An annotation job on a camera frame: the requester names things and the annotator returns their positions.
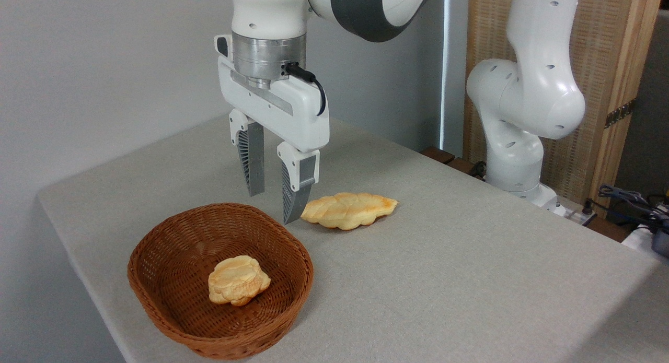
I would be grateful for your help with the small round bread roll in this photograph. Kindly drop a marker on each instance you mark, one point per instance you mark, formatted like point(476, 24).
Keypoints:
point(238, 280)

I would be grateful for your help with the long braided bread loaf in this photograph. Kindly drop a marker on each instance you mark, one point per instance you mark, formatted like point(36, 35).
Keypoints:
point(347, 210)

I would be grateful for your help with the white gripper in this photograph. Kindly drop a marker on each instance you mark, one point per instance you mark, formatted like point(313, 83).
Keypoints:
point(292, 112)

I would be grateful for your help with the dark metal hinge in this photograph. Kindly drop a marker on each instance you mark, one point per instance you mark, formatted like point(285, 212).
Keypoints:
point(620, 113)

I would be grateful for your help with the brown wicker basket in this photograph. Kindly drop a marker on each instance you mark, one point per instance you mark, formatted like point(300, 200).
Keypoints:
point(172, 279)

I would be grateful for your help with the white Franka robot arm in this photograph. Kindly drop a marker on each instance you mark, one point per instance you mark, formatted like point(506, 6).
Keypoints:
point(533, 91)

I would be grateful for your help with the wooden woven screen panel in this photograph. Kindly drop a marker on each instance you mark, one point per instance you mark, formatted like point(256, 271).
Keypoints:
point(598, 44)

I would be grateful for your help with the brown wooden board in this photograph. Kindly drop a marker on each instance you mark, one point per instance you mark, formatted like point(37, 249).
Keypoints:
point(449, 159)

